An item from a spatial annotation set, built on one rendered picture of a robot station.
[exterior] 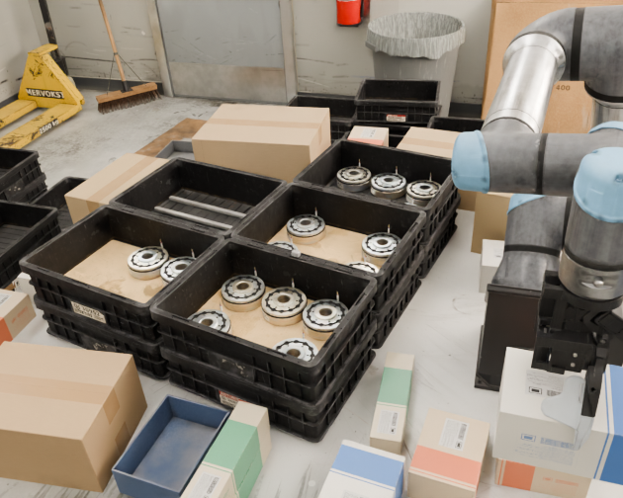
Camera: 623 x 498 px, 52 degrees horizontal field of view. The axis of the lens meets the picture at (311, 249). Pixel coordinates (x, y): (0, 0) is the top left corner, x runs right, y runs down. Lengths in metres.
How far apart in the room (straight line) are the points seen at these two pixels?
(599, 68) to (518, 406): 0.56
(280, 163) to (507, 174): 1.36
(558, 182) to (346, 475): 0.66
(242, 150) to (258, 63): 2.65
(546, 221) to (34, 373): 1.09
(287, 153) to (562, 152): 1.37
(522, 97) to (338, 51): 3.65
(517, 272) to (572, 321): 0.57
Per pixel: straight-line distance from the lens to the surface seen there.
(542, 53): 1.06
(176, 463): 1.38
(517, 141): 0.80
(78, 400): 1.34
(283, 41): 4.58
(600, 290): 0.75
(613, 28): 1.13
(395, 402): 1.35
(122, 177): 2.08
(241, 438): 1.24
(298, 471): 1.33
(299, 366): 1.20
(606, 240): 0.71
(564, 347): 0.81
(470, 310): 1.67
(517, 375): 0.90
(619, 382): 0.93
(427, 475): 1.23
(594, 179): 0.69
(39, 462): 1.39
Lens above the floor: 1.77
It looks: 35 degrees down
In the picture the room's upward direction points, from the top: 4 degrees counter-clockwise
